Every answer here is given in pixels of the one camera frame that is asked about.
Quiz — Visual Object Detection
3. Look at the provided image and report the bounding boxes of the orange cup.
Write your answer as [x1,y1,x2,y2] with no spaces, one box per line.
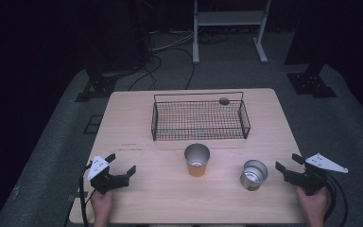
[183,143,211,178]

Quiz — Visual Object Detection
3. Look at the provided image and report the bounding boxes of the person's right hand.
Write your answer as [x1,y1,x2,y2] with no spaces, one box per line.
[296,186,329,221]

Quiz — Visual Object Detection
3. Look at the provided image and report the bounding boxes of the grey tape strip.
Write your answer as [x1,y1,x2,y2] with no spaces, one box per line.
[67,191,89,202]

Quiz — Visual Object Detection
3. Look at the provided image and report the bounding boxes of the white metal stand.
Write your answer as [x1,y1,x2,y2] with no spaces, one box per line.
[192,0,272,65]

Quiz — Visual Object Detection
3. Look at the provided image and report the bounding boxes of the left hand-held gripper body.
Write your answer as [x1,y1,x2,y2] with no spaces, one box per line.
[87,154,130,195]

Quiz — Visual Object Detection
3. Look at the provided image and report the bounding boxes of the black tape square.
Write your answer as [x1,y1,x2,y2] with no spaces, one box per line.
[82,114,104,135]

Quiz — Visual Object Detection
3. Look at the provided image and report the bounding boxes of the black wire basket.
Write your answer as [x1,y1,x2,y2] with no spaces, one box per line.
[150,91,251,142]

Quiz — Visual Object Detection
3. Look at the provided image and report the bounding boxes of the grey floor cable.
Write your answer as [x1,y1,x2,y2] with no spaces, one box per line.
[150,29,197,53]

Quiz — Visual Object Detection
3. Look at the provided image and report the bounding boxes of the person's left hand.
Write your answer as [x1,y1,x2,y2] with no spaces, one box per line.
[90,190,114,218]

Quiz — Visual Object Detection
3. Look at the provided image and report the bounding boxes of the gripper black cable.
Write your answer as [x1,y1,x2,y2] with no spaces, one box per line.
[78,161,96,227]
[322,171,350,227]

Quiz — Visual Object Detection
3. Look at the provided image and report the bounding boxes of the silver metal cup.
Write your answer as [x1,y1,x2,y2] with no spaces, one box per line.
[239,159,268,192]

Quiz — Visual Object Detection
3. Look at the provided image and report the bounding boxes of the black stand with base plate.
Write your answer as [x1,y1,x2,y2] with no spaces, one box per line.
[284,46,338,98]
[75,62,121,103]

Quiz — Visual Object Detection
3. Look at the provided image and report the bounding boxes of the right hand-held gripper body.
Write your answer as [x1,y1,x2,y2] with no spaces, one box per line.
[284,152,349,197]

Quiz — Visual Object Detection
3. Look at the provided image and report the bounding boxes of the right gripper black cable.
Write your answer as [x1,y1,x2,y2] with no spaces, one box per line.
[322,171,350,227]

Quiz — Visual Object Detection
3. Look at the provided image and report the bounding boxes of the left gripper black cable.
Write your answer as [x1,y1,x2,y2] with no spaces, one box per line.
[78,161,96,227]

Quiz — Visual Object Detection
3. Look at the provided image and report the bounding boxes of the black floor cable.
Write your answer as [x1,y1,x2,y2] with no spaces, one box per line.
[169,46,197,91]
[127,54,164,92]

